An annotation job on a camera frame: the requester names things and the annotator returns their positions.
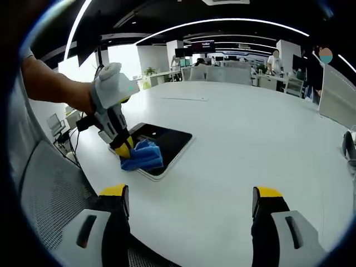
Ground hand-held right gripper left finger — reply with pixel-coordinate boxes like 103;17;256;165
57;183;131;267

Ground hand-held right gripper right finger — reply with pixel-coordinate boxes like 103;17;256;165
251;186;329;267

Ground blue cleaning cloth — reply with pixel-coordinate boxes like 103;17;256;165
120;140;164;171

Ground black tablet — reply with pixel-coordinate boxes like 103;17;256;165
107;122;194;182

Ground white office desk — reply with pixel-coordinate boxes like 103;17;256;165
138;70;182;87

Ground dark computer monitor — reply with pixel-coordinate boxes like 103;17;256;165
76;10;103;67

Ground grey mesh office chair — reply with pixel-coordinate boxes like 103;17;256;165
18;138;179;267

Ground small white office chair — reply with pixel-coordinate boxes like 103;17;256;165
181;65;208;82

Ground dark grey desk object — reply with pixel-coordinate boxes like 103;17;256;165
341;130;356;167

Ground curved ceiling light strip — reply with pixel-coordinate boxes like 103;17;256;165
135;17;310;46

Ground white desk divider panel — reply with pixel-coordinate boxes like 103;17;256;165
318;63;356;129

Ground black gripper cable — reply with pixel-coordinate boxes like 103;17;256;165
68;116;97;169

